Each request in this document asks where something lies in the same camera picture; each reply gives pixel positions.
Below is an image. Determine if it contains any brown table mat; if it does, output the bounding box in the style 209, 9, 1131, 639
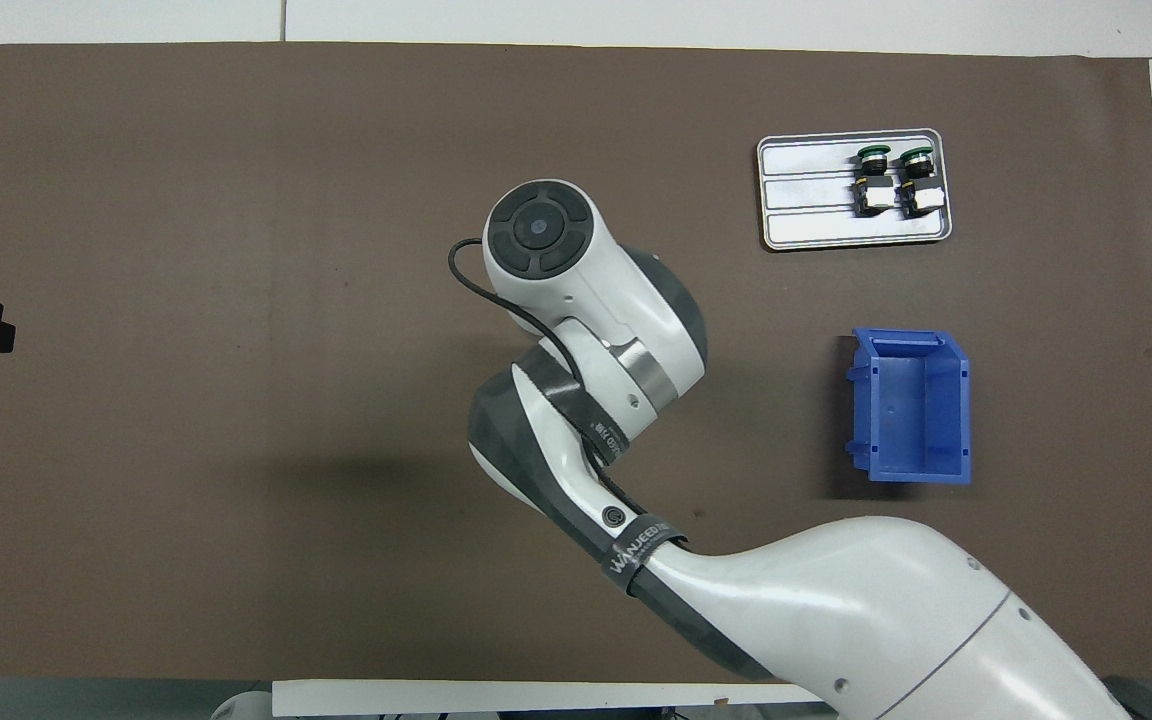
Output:
0, 42, 1152, 689

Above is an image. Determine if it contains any blue plastic bin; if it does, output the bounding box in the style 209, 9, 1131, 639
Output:
845, 327, 973, 486

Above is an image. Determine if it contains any green push button switch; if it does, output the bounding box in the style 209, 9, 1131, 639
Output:
849, 145, 892, 218
893, 145, 944, 218

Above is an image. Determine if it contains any grey metal tray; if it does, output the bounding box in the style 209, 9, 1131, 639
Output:
756, 128, 954, 253

